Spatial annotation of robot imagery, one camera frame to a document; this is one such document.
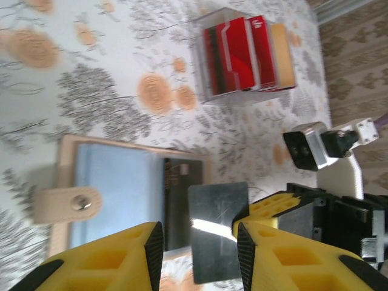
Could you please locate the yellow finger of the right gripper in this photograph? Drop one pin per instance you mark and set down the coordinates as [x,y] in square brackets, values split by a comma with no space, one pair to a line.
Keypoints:
[236,225]
[272,209]

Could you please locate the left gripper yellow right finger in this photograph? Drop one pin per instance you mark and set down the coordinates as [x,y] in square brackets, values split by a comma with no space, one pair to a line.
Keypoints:
[297,266]

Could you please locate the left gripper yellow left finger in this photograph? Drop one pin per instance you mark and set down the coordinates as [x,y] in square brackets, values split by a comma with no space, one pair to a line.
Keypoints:
[115,260]

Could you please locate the clear acrylic card box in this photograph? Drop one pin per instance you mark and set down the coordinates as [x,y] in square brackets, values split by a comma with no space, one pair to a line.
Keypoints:
[230,100]

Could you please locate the tan card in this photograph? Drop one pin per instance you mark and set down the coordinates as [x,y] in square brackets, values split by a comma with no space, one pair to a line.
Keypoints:
[285,60]

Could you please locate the red card with white line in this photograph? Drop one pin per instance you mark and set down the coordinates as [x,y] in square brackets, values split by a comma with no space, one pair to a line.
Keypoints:
[239,60]

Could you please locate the red card with white logo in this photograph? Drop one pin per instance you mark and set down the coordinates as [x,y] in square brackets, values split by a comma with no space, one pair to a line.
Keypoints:
[266,54]

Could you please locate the red card with black stripe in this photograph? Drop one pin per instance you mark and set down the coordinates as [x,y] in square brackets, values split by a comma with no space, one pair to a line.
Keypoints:
[213,60]

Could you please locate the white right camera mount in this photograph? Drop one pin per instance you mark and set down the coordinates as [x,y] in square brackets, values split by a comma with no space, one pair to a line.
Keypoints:
[339,182]

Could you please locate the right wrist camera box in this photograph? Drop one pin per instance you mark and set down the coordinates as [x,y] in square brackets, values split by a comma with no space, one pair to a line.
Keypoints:
[303,148]

